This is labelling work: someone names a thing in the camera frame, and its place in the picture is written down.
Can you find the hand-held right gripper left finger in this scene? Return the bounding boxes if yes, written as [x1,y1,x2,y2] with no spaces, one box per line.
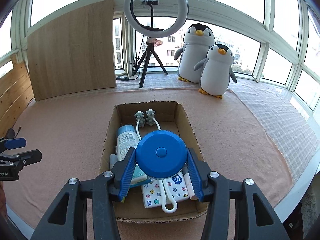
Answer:
[30,147,137,240]

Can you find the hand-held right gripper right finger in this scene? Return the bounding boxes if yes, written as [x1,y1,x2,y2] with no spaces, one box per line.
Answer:
[186,147,288,240]

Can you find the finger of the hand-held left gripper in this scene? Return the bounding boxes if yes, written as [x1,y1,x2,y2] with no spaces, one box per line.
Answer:
[0,137,27,152]
[0,149,42,167]

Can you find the pink bottle grey cap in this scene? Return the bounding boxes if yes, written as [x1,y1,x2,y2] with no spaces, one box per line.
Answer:
[182,166,199,201]

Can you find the white bottle blue cap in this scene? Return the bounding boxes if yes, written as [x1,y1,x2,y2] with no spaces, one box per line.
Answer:
[116,125,140,161]

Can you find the blue round tape measure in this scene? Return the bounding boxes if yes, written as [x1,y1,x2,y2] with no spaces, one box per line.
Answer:
[136,130,188,179]

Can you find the cardboard box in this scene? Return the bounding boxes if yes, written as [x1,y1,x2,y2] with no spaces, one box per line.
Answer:
[99,101,209,223]

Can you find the white roller massager grey balls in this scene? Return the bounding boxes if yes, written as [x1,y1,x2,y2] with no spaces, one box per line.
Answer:
[134,109,178,213]

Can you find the white tissue pack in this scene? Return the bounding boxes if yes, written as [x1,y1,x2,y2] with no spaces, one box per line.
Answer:
[141,172,190,208]

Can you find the pink blanket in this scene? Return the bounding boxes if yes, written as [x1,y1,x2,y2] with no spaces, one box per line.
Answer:
[0,87,294,240]

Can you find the white checkered cloth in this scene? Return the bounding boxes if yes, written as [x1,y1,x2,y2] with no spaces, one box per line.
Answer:
[116,71,320,183]

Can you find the light wooden board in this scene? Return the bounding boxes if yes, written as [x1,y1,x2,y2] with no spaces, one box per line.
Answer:
[26,0,117,102]

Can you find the small penguin plush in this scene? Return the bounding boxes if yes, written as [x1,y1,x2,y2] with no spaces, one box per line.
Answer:
[194,44,237,99]

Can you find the large penguin plush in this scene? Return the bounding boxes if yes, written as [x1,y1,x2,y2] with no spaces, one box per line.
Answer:
[174,23,217,84]

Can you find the black cable with inline remote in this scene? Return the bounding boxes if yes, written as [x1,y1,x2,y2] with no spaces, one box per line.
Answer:
[116,55,144,82]

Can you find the white ring light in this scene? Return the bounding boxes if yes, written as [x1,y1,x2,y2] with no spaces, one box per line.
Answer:
[124,0,189,38]

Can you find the white window frame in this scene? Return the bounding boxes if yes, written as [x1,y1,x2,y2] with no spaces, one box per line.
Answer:
[0,0,320,113]

